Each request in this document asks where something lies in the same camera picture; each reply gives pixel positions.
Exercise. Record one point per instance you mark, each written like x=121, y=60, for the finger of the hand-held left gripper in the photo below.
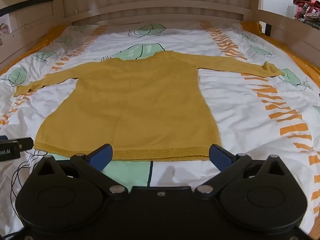
x=3, y=137
x=26, y=144

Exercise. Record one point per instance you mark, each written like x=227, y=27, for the mustard yellow knit sweater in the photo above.
x=150, y=105

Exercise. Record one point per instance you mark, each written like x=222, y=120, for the black rail strip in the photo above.
x=27, y=3

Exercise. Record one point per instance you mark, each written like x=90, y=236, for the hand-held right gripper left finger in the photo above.
x=101, y=156

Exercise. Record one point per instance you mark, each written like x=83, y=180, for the wooden bed headboard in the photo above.
x=150, y=5

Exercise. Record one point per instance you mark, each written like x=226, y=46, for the white leaf print bed sheet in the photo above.
x=237, y=105

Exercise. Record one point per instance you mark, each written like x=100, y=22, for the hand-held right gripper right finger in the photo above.
x=220, y=156

